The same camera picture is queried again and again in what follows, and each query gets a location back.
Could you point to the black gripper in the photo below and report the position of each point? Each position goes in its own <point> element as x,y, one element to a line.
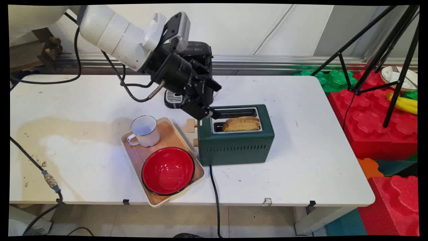
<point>174,72</point>

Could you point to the wooden toaster lever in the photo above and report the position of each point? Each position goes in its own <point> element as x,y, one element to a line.
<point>191,125</point>

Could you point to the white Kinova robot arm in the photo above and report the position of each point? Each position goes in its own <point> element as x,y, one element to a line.
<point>110,33</point>

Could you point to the black coffee machine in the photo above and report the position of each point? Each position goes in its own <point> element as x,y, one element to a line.
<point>200,50</point>

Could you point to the brown toast slice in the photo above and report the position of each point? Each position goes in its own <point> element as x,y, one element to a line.
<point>240,125</point>

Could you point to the green two-slot toaster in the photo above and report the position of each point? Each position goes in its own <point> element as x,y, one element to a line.
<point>234,147</point>

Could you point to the white enamel mug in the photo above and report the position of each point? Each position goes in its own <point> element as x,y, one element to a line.
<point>147,135</point>

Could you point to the red bowl black rim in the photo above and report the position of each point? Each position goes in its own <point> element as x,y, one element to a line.
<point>167,170</point>

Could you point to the wooden serving tray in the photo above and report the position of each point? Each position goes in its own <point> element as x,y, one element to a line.
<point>140,157</point>

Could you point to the green foam block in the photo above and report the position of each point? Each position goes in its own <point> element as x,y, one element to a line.
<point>332,80</point>

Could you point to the large red foam block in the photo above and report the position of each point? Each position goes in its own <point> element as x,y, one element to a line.
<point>367,127</point>

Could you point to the white table leg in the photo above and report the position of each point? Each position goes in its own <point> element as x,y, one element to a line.
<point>317,221</point>

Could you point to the orange foam piece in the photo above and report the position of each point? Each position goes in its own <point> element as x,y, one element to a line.
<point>369,167</point>

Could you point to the white plate with fork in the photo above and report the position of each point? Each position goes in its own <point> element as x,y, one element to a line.
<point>388,75</point>

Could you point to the blue foam floor mat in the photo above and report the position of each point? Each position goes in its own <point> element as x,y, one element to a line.
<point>346,224</point>

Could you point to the metal fork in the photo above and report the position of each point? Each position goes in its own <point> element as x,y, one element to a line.
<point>396,69</point>

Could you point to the yellow banana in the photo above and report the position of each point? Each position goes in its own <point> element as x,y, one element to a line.
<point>406,105</point>

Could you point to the teal foam block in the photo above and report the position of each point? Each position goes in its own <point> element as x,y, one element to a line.
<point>398,167</point>

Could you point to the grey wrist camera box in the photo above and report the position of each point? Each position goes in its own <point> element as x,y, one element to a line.
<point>182,30</point>

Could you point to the aluminium wall rail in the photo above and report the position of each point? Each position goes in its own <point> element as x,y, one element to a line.
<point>284,62</point>

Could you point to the black camera tripod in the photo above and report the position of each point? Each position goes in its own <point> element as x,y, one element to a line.
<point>398,36</point>

